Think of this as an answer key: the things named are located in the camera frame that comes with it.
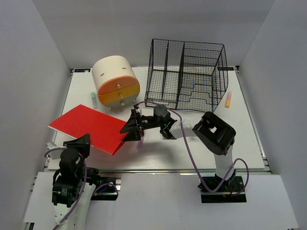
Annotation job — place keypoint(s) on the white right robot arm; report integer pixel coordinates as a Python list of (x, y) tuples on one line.
[(217, 136)]

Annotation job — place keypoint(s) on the orange highlighter pen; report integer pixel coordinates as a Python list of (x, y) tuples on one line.
[(228, 99)]

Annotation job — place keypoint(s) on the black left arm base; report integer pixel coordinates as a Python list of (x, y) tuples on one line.
[(107, 190)]

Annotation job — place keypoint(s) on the black wire mesh organizer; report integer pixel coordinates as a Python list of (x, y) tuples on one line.
[(185, 75)]

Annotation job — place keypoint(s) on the pink highlighter pen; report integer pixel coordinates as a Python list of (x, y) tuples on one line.
[(140, 143)]

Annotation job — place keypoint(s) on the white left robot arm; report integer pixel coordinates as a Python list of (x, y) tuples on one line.
[(73, 185)]

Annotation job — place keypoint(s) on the round white drawer cabinet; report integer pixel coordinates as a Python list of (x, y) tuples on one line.
[(115, 82)]

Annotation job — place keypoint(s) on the green highlighter pen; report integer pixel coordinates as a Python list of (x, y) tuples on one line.
[(94, 101)]

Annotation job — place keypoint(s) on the red folder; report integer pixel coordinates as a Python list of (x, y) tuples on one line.
[(104, 130)]

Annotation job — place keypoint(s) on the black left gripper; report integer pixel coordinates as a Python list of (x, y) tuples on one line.
[(83, 141)]

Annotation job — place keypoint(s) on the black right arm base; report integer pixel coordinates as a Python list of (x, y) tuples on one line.
[(233, 193)]

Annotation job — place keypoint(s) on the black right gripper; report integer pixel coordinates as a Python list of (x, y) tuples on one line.
[(132, 125)]

